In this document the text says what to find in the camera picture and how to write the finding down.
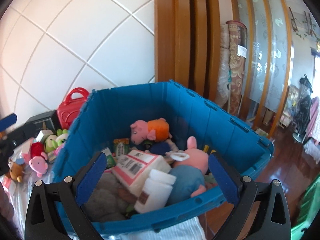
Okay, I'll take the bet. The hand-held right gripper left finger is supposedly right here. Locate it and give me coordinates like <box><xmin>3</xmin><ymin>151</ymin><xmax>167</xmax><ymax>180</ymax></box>
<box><xmin>24</xmin><ymin>151</ymin><xmax>108</xmax><ymax>240</ymax></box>

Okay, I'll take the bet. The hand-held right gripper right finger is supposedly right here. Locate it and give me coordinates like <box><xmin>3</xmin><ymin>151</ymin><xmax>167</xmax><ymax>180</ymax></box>
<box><xmin>208</xmin><ymin>152</ymin><xmax>292</xmax><ymax>240</ymax></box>

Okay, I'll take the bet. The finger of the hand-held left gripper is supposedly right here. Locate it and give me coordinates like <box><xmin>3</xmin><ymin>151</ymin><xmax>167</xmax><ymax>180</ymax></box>
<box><xmin>0</xmin><ymin>124</ymin><xmax>37</xmax><ymax>155</ymax></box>
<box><xmin>0</xmin><ymin>113</ymin><xmax>18</xmax><ymax>132</ymax></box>

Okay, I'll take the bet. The yellow floral packet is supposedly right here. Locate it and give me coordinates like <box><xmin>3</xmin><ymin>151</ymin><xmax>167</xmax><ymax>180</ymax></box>
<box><xmin>112</xmin><ymin>138</ymin><xmax>130</xmax><ymax>158</ymax></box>

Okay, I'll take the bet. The pink floral tissue pack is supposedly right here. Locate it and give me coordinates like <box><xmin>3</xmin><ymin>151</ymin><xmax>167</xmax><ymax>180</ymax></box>
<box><xmin>111</xmin><ymin>149</ymin><xmax>172</xmax><ymax>195</ymax></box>

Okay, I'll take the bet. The white plastic bottle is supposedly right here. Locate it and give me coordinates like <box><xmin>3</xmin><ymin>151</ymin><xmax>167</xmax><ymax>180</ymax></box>
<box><xmin>134</xmin><ymin>169</ymin><xmax>177</xmax><ymax>214</ymax></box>

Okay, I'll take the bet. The blue plastic storage bin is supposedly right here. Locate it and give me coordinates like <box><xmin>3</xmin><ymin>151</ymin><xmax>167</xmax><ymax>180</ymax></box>
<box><xmin>51</xmin><ymin>80</ymin><xmax>275</xmax><ymax>235</ymax></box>

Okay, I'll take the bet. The brown bear plush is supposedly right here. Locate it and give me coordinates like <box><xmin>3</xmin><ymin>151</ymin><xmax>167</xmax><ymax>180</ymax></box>
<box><xmin>7</xmin><ymin>160</ymin><xmax>25</xmax><ymax>183</ymax></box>

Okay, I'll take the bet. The small pink tissue pack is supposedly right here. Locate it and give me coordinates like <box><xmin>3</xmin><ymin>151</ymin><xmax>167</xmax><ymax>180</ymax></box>
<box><xmin>21</xmin><ymin>137</ymin><xmax>35</xmax><ymax>159</ymax></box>
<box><xmin>0</xmin><ymin>176</ymin><xmax>18</xmax><ymax>192</ymax></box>

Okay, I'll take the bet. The small white box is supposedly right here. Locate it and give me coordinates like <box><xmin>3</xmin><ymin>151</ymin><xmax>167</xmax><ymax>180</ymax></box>
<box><xmin>36</xmin><ymin>129</ymin><xmax>54</xmax><ymax>143</ymax></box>

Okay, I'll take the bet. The black printed box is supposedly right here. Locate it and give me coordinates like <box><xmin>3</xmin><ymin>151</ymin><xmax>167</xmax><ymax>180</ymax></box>
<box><xmin>24</xmin><ymin>110</ymin><xmax>60</xmax><ymax>137</ymax></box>

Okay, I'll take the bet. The grey plush toy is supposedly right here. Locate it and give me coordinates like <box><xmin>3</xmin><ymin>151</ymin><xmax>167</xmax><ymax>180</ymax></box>
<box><xmin>82</xmin><ymin>172</ymin><xmax>130</xmax><ymax>222</ymax></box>

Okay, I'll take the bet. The green frog plush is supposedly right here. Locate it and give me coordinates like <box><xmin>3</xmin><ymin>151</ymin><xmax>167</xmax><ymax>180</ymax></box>
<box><xmin>44</xmin><ymin>129</ymin><xmax>69</xmax><ymax>153</ymax></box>

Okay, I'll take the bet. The pink pig plush red dress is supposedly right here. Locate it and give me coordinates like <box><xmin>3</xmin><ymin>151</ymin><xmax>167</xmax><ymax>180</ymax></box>
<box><xmin>29</xmin><ymin>142</ymin><xmax>49</xmax><ymax>178</ymax></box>

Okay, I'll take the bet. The pink pig plush blue outfit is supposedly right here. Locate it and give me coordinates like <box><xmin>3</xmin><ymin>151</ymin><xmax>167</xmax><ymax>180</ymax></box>
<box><xmin>166</xmin><ymin>136</ymin><xmax>210</xmax><ymax>198</ymax></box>

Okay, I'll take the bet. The red hard case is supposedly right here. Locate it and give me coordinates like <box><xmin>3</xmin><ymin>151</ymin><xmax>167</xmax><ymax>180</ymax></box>
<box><xmin>57</xmin><ymin>87</ymin><xmax>90</xmax><ymax>130</ymax></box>

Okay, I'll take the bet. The dark blue cloth item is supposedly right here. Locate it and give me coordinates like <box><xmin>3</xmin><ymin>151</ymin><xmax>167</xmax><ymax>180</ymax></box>
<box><xmin>149</xmin><ymin>142</ymin><xmax>173</xmax><ymax>155</ymax></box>

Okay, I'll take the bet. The white ribbed cloth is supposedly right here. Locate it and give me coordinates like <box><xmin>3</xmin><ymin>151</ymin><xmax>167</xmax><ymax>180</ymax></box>
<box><xmin>120</xmin><ymin>216</ymin><xmax>208</xmax><ymax>240</ymax></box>

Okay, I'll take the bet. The pink pig plush orange hair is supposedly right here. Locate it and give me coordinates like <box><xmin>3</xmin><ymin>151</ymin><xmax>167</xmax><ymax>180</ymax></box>
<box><xmin>130</xmin><ymin>118</ymin><xmax>173</xmax><ymax>145</ymax></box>

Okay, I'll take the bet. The thin stick with green tip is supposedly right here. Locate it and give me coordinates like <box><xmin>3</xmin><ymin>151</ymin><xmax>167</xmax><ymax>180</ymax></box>
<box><xmin>226</xmin><ymin>69</ymin><xmax>232</xmax><ymax>110</ymax></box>

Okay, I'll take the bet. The green plastic object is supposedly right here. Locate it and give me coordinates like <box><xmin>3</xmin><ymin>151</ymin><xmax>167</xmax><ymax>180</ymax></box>
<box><xmin>291</xmin><ymin>177</ymin><xmax>320</xmax><ymax>240</ymax></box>

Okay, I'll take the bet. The brown patterned rolled carpet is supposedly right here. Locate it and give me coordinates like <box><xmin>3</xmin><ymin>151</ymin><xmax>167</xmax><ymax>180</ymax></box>
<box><xmin>225</xmin><ymin>20</ymin><xmax>249</xmax><ymax>117</ymax></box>

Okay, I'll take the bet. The pink white hanging cloth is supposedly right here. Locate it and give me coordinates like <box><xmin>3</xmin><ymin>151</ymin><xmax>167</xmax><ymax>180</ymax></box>
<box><xmin>304</xmin><ymin>97</ymin><xmax>320</xmax><ymax>163</ymax></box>

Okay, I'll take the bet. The covered standing fan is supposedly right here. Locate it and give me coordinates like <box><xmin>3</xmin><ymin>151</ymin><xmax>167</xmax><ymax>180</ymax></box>
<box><xmin>292</xmin><ymin>74</ymin><xmax>314</xmax><ymax>143</ymax></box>

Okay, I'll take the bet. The pale rolled carpet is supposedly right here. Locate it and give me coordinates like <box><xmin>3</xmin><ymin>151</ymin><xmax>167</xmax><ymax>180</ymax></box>
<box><xmin>216</xmin><ymin>25</ymin><xmax>230</xmax><ymax>105</ymax></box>

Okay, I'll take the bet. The frosted glass wooden partition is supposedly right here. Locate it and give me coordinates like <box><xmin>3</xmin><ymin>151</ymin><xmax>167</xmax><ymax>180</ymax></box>
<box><xmin>229</xmin><ymin>0</ymin><xmax>294</xmax><ymax>138</ymax></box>

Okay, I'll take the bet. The wooden door frame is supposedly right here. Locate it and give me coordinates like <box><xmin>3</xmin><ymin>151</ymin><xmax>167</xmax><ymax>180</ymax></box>
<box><xmin>154</xmin><ymin>0</ymin><xmax>225</xmax><ymax>100</ymax></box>

